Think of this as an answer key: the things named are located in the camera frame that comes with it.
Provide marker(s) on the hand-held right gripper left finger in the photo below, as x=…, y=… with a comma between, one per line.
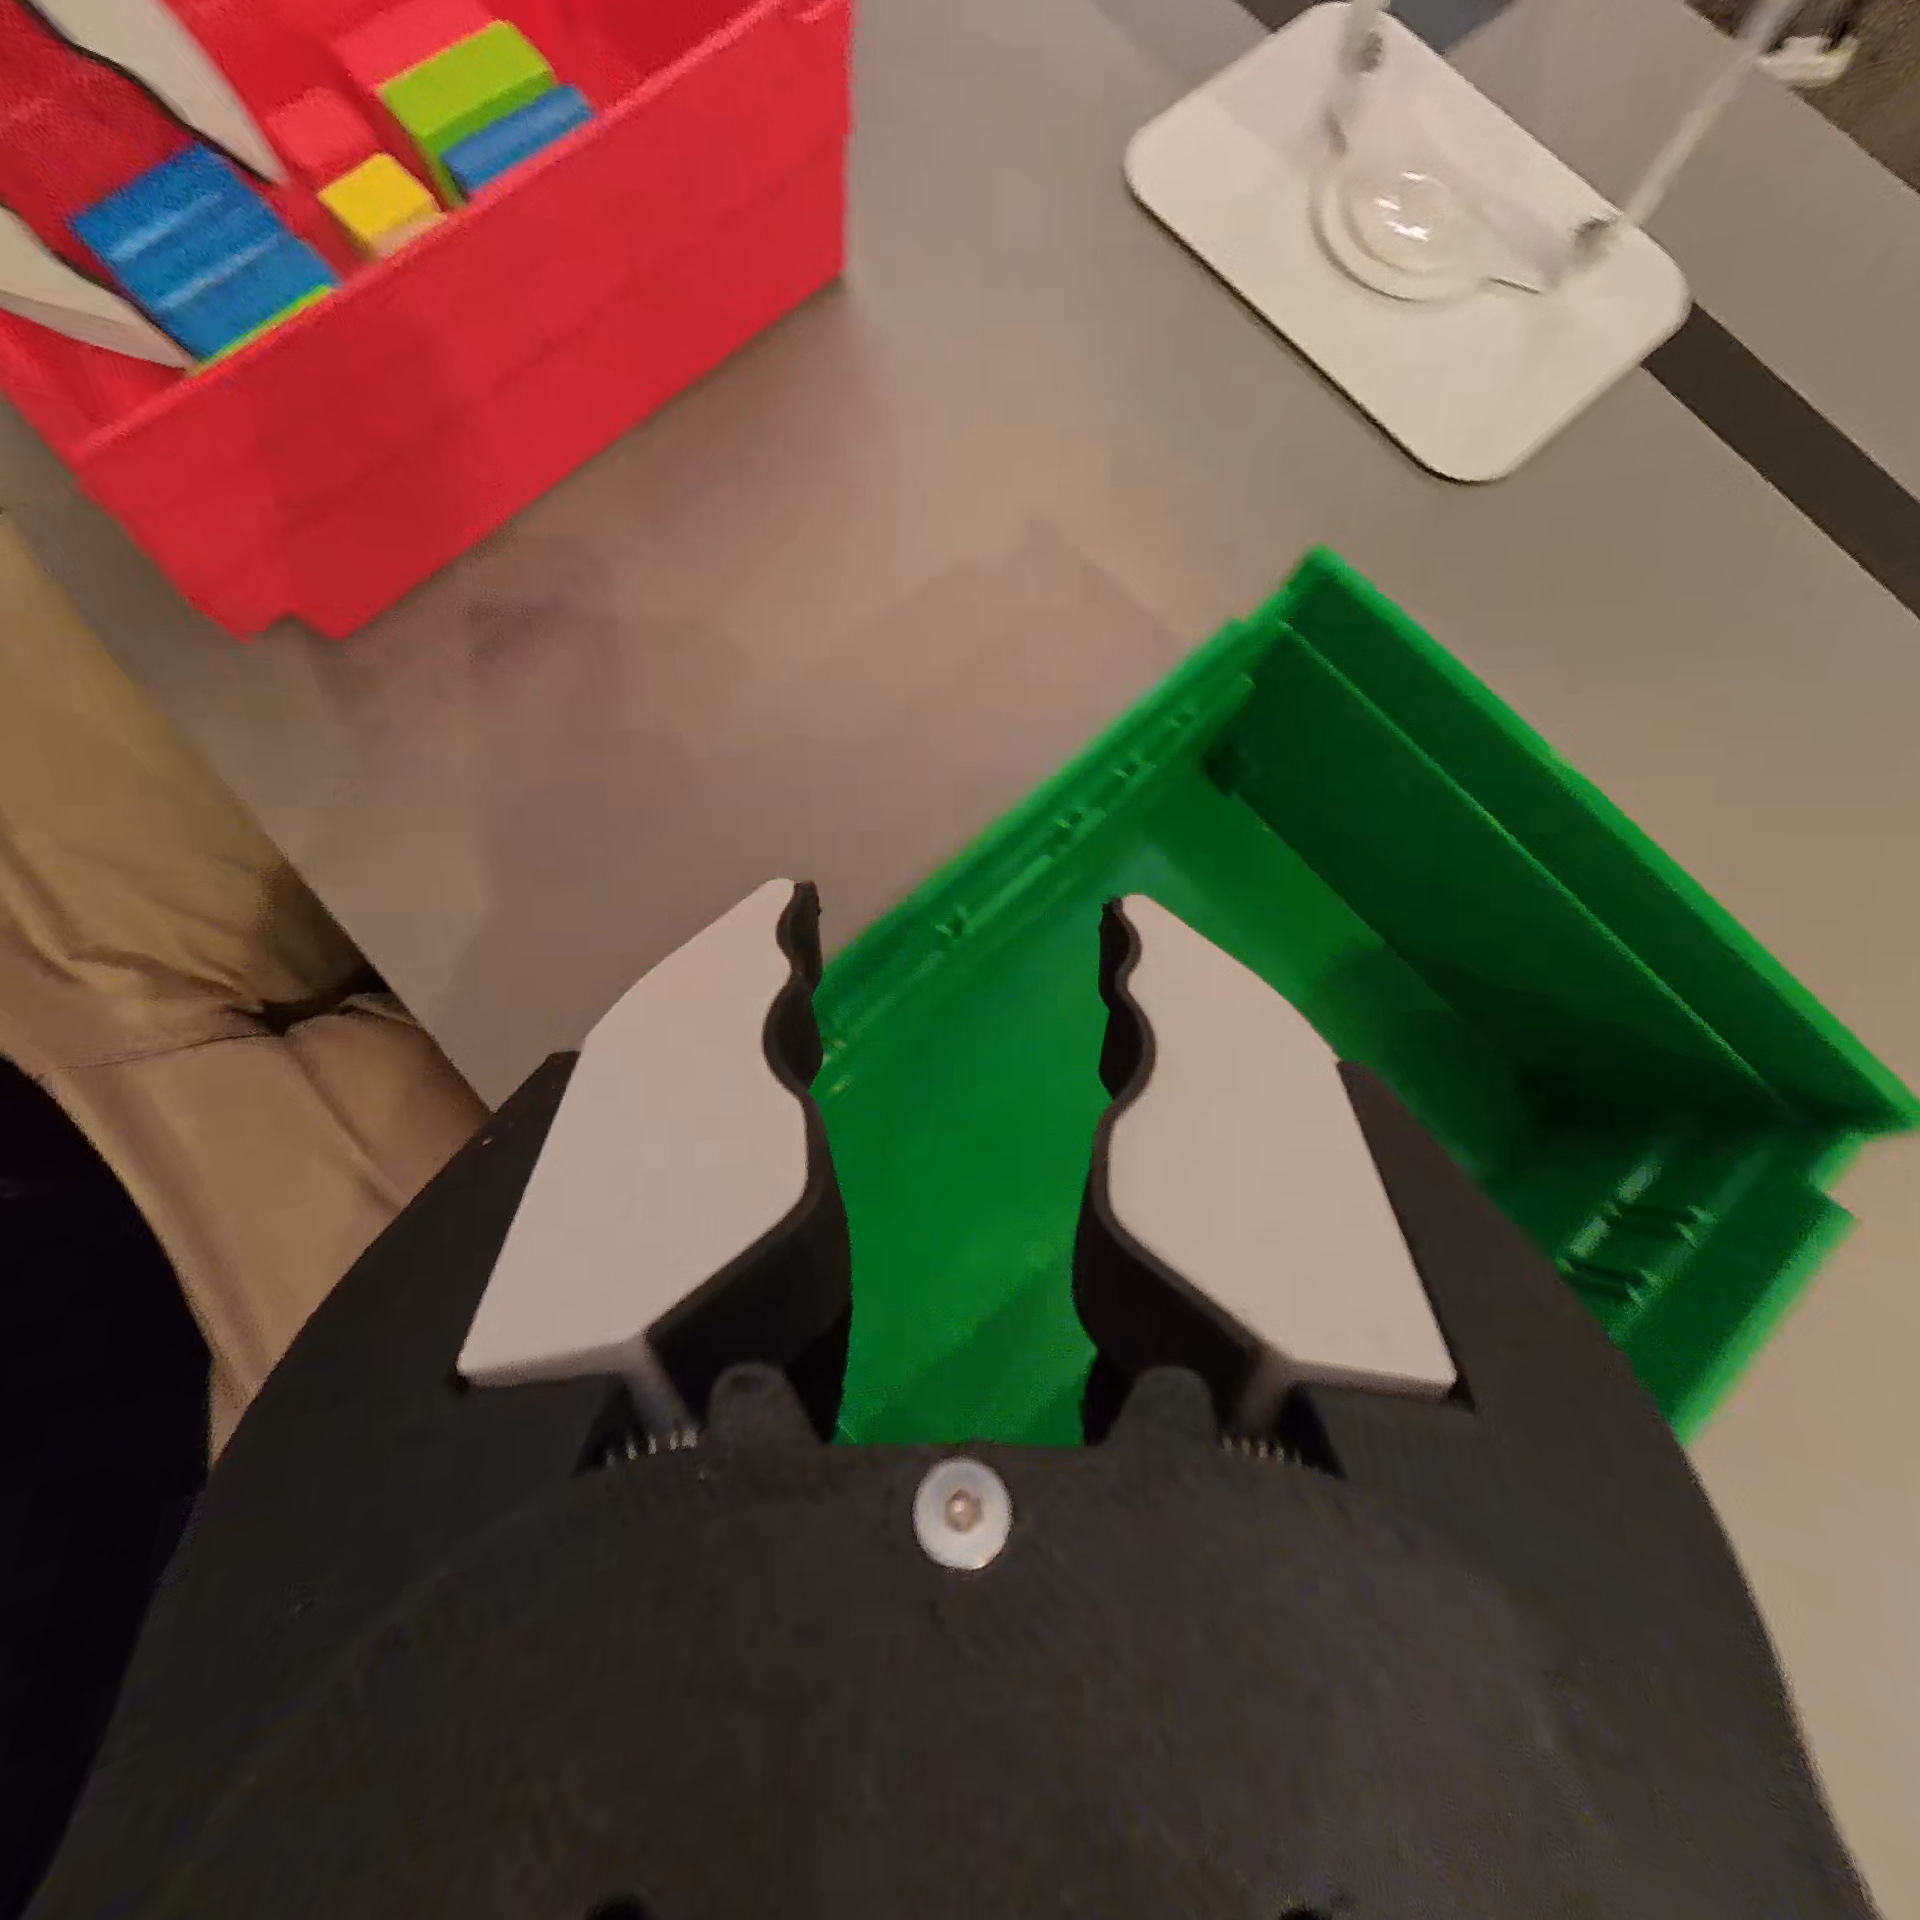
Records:
x=660, y=1142

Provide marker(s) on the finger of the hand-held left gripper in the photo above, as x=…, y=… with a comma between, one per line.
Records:
x=60, y=294
x=148, y=61

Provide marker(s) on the red plastic bin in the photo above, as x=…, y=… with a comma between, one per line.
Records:
x=524, y=376

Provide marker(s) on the green plastic bin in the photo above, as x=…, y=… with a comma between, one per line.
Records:
x=975, y=1126

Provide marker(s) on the clear glass stand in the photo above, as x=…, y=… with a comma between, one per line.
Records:
x=1410, y=225

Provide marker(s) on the pile of coloured wooden blocks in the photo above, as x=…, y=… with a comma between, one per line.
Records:
x=451, y=91

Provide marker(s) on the beige sofa cushion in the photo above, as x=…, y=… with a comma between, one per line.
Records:
x=148, y=902

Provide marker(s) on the white stand base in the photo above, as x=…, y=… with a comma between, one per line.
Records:
x=1348, y=347

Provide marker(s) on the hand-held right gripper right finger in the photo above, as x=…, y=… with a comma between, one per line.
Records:
x=1260, y=1171

